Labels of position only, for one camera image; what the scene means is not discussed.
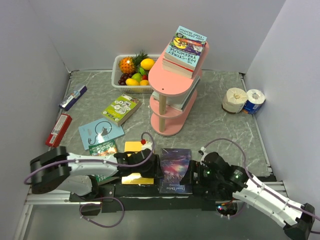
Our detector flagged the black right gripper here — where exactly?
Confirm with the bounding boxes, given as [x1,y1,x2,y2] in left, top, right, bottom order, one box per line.
[179,159,222,189]

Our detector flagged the purple shrink-wrapped Robinson Crusoe book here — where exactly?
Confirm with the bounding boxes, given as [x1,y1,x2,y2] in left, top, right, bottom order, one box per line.
[159,148,192,194]

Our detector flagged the grey Great Gatsby book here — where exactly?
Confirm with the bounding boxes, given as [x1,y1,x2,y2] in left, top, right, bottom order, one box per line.
[166,76,201,108]

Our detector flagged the red 13-Storey Treehouse book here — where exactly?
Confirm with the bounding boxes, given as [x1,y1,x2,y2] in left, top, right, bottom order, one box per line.
[162,58,195,72]

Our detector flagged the blue 143-Storey Treehouse book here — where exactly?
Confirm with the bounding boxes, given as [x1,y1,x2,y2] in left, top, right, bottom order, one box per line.
[163,26,207,70]

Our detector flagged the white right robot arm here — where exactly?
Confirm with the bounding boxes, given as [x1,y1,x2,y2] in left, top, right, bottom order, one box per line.
[180,152,316,240]

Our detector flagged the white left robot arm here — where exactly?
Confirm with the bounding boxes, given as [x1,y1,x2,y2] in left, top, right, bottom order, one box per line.
[24,146,164,201]

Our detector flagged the yellow file folder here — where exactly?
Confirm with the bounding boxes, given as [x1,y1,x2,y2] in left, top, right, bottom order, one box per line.
[121,141,154,185]

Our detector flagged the green 104-Storey Treehouse book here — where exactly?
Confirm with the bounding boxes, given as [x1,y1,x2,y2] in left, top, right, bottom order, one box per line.
[89,140,118,186]

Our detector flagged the light blue cat booklet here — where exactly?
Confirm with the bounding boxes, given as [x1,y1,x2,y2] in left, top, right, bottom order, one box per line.
[78,117,125,150]

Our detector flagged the lime green paperback book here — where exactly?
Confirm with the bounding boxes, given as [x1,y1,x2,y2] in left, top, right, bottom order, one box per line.
[101,93,142,127]

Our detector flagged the pink three-tier wooden shelf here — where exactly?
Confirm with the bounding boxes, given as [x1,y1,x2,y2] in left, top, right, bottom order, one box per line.
[148,43,210,136]

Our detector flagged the black book on shelf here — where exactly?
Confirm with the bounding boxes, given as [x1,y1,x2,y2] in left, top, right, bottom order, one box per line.
[174,88,197,112]

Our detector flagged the beige wrapped toilet roll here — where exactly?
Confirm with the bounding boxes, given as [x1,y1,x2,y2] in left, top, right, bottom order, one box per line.
[221,87,248,114]

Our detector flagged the orange fruit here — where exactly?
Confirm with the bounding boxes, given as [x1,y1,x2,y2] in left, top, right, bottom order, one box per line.
[139,79,150,86]

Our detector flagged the yellow mango front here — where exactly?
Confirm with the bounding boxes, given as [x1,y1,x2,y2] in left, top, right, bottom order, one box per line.
[125,78,140,86]

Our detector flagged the dark red grapes bunch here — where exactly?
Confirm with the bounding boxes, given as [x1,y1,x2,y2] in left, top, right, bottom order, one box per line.
[118,73,133,86]

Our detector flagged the green pear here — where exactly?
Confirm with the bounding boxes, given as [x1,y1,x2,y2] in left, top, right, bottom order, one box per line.
[131,73,142,82]

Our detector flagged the blue wrapped toilet roll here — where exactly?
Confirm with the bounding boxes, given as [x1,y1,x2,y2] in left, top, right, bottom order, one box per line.
[242,89,266,115]

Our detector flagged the floral Little Women book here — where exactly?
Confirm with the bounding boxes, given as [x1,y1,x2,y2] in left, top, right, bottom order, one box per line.
[162,64,194,79]

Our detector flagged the white plastic fruit basket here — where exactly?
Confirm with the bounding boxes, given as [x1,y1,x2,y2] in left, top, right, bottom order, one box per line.
[111,54,153,94]

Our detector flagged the red rectangular box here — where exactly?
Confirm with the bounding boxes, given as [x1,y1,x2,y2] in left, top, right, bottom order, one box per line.
[45,113,72,148]

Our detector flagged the yellow lemon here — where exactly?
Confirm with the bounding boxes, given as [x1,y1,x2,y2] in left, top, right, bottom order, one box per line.
[140,58,155,71]

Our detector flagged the orange pineapple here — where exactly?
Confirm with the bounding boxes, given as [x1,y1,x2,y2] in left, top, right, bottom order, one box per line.
[118,56,136,74]

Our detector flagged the purple white toothpaste box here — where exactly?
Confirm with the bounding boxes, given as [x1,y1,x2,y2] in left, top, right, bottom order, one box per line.
[58,84,87,111]

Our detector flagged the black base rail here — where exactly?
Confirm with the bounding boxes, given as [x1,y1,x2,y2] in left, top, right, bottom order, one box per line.
[69,179,246,218]

